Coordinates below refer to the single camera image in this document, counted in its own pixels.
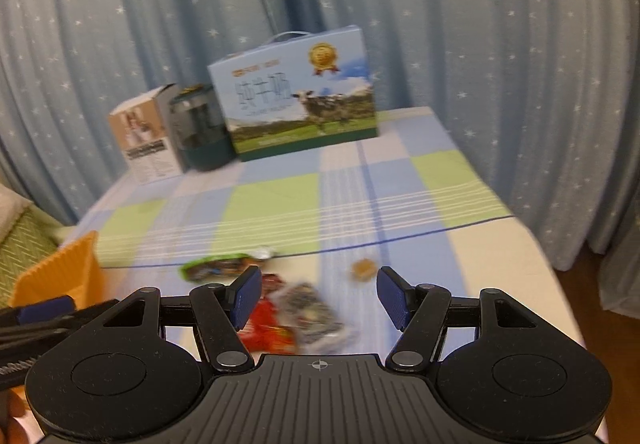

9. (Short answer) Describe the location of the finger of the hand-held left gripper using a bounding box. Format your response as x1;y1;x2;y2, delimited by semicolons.
0;298;119;331
0;326;68;352

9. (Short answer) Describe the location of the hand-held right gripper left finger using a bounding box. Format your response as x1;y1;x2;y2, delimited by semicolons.
102;266;263;372

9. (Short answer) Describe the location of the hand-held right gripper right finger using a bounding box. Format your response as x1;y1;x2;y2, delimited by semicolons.
376;266;538;372

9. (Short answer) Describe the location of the red candy packet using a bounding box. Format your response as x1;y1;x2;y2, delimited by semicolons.
260;274;287;298
239;298;297;353

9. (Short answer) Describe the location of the orange plastic basket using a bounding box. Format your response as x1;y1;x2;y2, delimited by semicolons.
10;230;108;312

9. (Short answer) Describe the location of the clear brown candy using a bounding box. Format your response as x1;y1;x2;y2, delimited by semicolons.
350;258;377;281

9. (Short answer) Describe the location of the grey white snack packet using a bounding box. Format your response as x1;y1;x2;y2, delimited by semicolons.
276;280;359;353

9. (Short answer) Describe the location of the long green snack packet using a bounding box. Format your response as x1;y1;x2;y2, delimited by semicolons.
180;249;278;282

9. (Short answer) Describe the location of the green patterned cushion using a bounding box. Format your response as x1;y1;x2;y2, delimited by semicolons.
0;211;65;309

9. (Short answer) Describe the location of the checked tablecloth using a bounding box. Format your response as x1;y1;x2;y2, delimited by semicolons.
57;106;587;444

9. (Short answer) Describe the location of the dark green jar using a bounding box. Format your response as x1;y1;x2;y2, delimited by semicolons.
167;84;236;173

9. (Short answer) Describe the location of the white box with dog picture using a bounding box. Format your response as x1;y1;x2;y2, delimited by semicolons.
109;84;184;186

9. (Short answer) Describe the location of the blue milk carton box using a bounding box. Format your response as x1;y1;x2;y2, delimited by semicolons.
207;26;380;163

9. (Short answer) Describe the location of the blue star curtain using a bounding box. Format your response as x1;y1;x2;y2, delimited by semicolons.
0;0;640;272

